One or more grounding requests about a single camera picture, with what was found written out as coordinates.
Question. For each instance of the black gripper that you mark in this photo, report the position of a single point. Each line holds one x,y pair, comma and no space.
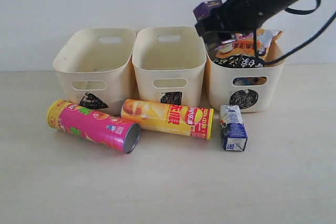
231,16

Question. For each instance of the orange noodle packet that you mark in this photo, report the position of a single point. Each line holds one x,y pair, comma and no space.
247,51

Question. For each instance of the purple drink carton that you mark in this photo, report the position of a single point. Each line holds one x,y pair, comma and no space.
206,9

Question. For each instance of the blue noodle packet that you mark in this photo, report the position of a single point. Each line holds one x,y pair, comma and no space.
249,81

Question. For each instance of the blue white milk carton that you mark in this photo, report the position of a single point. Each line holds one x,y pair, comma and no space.
232,133

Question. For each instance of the middle cream plastic bin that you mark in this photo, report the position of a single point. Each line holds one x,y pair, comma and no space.
169,62

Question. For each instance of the cream plastic bin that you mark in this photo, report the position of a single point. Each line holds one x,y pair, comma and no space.
220,88
94,68
169,62

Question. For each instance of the right cream plastic bin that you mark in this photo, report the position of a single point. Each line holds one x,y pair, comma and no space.
220,88

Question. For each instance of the yellow chips can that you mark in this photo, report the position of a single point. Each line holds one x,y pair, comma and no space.
169,118

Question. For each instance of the left cream plastic bin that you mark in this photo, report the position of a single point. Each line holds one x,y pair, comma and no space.
94,68

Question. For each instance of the pink chips can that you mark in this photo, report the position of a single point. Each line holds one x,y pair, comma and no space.
95,126

